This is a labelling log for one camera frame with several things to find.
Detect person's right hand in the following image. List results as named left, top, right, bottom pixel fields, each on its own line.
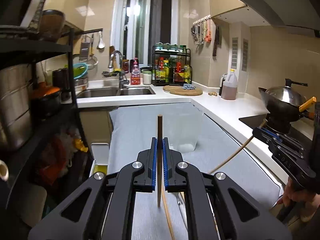
left=277, top=177, right=319, bottom=223

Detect gas stove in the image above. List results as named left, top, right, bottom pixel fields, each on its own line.
left=239, top=114, right=313, bottom=150

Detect black wok with lid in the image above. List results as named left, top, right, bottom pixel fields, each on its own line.
left=258, top=79, right=317, bottom=126

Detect grey table mat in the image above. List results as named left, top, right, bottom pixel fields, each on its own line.
left=103, top=103, right=291, bottom=239

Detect clear plastic container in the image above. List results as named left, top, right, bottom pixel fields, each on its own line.
left=163, top=103, right=203, bottom=153

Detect oil jug with yellow cap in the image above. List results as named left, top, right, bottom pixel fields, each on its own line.
left=221, top=69, right=238, bottom=100

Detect round wooden cutting board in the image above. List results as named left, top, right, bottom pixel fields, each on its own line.
left=163, top=85, right=203, bottom=96

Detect blue dish cloth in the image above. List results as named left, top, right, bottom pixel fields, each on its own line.
left=182, top=83, right=196, bottom=90

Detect stainless steel sink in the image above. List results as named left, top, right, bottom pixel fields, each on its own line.
left=77, top=87, right=155, bottom=99

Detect pink dish soap bottle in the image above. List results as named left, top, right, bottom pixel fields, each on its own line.
left=130, top=57, right=140, bottom=85

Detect chrome faucet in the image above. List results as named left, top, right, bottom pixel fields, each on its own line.
left=108, top=50, right=129, bottom=89

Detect white lidded jar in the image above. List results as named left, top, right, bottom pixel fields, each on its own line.
left=143, top=70, right=152, bottom=85

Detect black storage shelf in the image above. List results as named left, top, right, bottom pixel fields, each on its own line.
left=1, top=29, right=88, bottom=239

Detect hanging cleaver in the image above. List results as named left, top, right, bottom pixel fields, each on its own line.
left=213, top=25, right=220, bottom=57

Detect black condiment rack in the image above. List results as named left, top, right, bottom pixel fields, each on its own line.
left=151, top=44, right=193, bottom=86

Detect hanging utensil set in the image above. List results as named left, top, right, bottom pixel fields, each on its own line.
left=190, top=15, right=212, bottom=46

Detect green and blue bowls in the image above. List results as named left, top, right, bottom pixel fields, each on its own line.
left=73, top=62, right=88, bottom=79

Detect white hanging spoon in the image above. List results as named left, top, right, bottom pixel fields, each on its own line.
left=97, top=31, right=105, bottom=50

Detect metal grater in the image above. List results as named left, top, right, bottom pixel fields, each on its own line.
left=79, top=35, right=91, bottom=61

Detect large steel pot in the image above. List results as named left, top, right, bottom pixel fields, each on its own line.
left=1, top=64, right=31, bottom=149

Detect brown ceramic pot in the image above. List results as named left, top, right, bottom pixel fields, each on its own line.
left=39, top=10, right=65, bottom=42

